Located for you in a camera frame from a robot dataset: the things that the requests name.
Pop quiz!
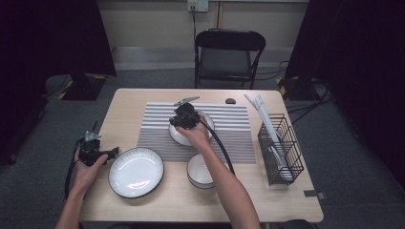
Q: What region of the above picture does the white wall outlet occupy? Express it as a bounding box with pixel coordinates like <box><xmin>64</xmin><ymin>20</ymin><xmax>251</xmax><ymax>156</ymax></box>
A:
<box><xmin>186</xmin><ymin>0</ymin><xmax>209</xmax><ymax>13</ymax></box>

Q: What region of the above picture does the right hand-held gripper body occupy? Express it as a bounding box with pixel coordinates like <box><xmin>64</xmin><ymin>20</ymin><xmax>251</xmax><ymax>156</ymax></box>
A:
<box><xmin>169</xmin><ymin>95</ymin><xmax>203</xmax><ymax>131</ymax></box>

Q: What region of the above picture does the bundle of white chopsticks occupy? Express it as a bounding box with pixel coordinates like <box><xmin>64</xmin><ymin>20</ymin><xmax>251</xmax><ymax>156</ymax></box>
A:
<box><xmin>244</xmin><ymin>94</ymin><xmax>282</xmax><ymax>144</ymax></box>

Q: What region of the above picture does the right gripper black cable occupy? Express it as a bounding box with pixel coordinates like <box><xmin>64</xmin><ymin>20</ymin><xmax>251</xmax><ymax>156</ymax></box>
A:
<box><xmin>199</xmin><ymin>118</ymin><xmax>236</xmax><ymax>176</ymax></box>

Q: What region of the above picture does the white plate dark rim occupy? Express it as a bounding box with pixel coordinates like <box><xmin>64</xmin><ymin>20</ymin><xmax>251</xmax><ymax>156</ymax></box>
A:
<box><xmin>168</xmin><ymin>111</ymin><xmax>216</xmax><ymax>147</ymax></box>
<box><xmin>108</xmin><ymin>146</ymin><xmax>165</xmax><ymax>199</ymax></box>

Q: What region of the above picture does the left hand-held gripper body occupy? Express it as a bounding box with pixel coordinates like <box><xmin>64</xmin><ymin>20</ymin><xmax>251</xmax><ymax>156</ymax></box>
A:
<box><xmin>78</xmin><ymin>131</ymin><xmax>109</xmax><ymax>167</ymax></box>

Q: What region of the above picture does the black folding chair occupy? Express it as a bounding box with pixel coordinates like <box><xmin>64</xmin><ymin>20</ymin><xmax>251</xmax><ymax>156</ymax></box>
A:
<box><xmin>194</xmin><ymin>28</ymin><xmax>266</xmax><ymax>90</ymax></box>

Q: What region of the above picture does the black floor cable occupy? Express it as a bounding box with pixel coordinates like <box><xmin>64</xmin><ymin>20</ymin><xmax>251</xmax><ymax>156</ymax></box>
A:
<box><xmin>254</xmin><ymin>60</ymin><xmax>290</xmax><ymax>81</ymax></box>
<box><xmin>288</xmin><ymin>80</ymin><xmax>333</xmax><ymax>125</ymax></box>
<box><xmin>41</xmin><ymin>74</ymin><xmax>70</xmax><ymax>98</ymax></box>

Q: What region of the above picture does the dark curtain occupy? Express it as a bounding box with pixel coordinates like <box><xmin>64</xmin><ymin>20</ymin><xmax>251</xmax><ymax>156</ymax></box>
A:
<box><xmin>285</xmin><ymin>0</ymin><xmax>405</xmax><ymax>189</ymax></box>
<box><xmin>0</xmin><ymin>0</ymin><xmax>117</xmax><ymax>166</ymax></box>

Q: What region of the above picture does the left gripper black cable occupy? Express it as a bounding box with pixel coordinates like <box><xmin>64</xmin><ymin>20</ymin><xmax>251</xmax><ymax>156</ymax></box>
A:
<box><xmin>64</xmin><ymin>137</ymin><xmax>84</xmax><ymax>201</ymax></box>

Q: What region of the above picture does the person's right hand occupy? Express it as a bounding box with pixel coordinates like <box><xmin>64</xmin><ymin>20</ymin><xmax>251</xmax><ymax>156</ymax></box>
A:
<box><xmin>176</xmin><ymin>122</ymin><xmax>211</xmax><ymax>151</ymax></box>

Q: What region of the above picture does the black wall cable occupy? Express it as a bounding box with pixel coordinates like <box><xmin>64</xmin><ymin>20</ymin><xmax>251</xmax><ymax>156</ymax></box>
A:
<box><xmin>190</xmin><ymin>6</ymin><xmax>198</xmax><ymax>42</ymax></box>

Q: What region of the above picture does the white spoon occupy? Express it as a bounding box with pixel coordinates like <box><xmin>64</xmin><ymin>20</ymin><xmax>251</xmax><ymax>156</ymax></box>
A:
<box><xmin>268</xmin><ymin>142</ymin><xmax>292</xmax><ymax>179</ymax></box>

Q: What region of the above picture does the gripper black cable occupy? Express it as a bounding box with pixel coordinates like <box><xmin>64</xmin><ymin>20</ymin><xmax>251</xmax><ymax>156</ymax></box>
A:
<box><xmin>64</xmin><ymin>137</ymin><xmax>84</xmax><ymax>201</ymax></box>
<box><xmin>199</xmin><ymin>118</ymin><xmax>236</xmax><ymax>176</ymax></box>

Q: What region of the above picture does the grey tape strip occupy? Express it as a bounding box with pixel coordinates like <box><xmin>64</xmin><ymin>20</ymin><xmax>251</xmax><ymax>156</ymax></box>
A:
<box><xmin>303</xmin><ymin>189</ymin><xmax>328</xmax><ymax>200</ymax></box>

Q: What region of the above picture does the black stand base yellow tape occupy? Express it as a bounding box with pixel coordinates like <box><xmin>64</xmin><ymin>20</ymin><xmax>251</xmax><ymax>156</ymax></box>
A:
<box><xmin>58</xmin><ymin>71</ymin><xmax>108</xmax><ymax>102</ymax></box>
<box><xmin>276</xmin><ymin>75</ymin><xmax>319</xmax><ymax>102</ymax></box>

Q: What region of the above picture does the grey striped placemat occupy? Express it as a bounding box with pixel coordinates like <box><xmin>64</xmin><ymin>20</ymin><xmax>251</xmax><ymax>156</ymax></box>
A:
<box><xmin>137</xmin><ymin>101</ymin><xmax>257</xmax><ymax>164</ymax></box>

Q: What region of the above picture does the person's left hand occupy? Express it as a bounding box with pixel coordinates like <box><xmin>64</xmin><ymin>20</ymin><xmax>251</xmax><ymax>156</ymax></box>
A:
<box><xmin>74</xmin><ymin>151</ymin><xmax>109</xmax><ymax>194</ymax></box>

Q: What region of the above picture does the black wire basket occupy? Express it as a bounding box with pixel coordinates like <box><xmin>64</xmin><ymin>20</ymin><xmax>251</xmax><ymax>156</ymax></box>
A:
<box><xmin>257</xmin><ymin>113</ymin><xmax>305</xmax><ymax>186</ymax></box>

